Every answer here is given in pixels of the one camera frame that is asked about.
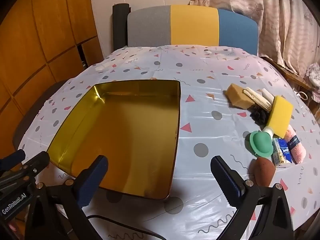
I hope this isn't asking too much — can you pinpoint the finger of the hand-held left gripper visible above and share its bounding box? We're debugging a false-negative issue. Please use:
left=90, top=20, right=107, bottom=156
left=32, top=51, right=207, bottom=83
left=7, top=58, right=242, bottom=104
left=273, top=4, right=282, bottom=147
left=0, top=149, right=26, bottom=172
left=15, top=151, right=50, bottom=180

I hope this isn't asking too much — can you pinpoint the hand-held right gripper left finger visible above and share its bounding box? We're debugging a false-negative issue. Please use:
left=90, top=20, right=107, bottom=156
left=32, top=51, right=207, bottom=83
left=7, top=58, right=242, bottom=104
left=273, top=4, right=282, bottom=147
left=25, top=154, right=109, bottom=240

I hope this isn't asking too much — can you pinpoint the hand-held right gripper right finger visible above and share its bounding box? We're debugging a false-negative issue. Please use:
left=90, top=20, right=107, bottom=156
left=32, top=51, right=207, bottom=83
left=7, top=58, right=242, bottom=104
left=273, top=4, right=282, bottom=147
left=210, top=155, right=294, bottom=240

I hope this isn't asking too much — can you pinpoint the green silicone brush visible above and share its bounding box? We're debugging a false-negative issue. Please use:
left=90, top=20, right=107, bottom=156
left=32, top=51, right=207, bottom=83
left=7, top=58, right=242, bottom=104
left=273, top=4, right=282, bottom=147
left=249, top=126, right=275, bottom=158

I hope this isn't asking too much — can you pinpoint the gold-lined tin box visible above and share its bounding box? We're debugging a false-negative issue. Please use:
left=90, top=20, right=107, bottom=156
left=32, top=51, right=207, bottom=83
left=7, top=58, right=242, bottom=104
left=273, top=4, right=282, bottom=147
left=47, top=79, right=181, bottom=200

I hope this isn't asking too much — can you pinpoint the blue tissue packet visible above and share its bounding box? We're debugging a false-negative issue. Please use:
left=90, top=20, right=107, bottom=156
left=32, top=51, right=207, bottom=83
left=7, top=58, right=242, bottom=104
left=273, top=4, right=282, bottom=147
left=271, top=137, right=292, bottom=167

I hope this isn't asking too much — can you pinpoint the black scrunchie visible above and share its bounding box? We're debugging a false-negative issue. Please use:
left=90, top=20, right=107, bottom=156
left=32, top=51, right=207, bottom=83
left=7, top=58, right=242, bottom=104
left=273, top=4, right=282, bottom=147
left=249, top=105, right=270, bottom=125

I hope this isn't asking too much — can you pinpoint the brown sponge block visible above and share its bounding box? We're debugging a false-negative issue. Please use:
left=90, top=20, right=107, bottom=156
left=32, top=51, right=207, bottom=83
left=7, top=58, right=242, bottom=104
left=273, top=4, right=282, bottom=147
left=225, top=84, right=253, bottom=109

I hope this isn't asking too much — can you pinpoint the yellow sponge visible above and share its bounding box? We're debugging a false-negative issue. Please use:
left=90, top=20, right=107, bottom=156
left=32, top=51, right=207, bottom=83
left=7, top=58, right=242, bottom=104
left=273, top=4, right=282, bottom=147
left=267, top=95, right=294, bottom=138

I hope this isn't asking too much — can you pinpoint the beige cloth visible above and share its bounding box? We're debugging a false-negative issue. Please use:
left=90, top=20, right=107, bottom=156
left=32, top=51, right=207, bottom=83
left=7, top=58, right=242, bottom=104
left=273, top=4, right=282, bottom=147
left=243, top=87, right=272, bottom=110

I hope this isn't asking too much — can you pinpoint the white foam block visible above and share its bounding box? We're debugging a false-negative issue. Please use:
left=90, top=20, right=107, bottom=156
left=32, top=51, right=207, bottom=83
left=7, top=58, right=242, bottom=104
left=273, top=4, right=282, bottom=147
left=261, top=89, right=275, bottom=103

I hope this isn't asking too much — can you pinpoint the patterned white tablecloth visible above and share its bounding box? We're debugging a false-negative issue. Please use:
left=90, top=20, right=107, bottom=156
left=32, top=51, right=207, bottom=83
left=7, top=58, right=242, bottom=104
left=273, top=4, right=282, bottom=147
left=19, top=44, right=320, bottom=240

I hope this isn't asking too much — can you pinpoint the wooden side table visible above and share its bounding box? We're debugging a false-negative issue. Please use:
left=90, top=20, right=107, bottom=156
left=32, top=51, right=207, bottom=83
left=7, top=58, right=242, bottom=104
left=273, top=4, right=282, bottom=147
left=260, top=55, right=313, bottom=90

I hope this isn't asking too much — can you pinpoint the wooden panel cabinet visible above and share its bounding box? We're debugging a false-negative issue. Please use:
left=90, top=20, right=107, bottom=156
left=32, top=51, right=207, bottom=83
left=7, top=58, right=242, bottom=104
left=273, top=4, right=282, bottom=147
left=0, top=0, right=104, bottom=165

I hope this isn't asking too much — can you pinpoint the pile of clothes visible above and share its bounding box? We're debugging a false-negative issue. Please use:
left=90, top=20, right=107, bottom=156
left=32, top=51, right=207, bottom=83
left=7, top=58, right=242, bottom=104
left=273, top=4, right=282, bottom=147
left=304, top=62, right=320, bottom=100

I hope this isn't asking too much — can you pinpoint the grey yellow blue chair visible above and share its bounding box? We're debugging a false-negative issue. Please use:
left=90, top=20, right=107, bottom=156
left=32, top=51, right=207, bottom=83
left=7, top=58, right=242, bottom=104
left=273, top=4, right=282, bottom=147
left=127, top=4, right=259, bottom=55

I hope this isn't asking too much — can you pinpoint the black rolled mat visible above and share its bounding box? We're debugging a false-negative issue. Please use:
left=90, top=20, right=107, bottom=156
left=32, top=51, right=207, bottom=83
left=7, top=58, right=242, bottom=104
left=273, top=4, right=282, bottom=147
left=112, top=3, right=131, bottom=52

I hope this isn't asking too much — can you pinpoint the pink patterned curtain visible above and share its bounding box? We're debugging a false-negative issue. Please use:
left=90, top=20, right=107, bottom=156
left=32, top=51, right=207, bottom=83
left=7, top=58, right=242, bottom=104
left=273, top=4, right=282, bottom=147
left=189, top=0, right=320, bottom=98

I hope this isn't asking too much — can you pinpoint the black cable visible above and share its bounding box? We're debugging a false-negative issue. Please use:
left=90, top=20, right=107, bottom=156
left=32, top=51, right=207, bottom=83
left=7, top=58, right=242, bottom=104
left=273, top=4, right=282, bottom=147
left=86, top=214, right=165, bottom=240

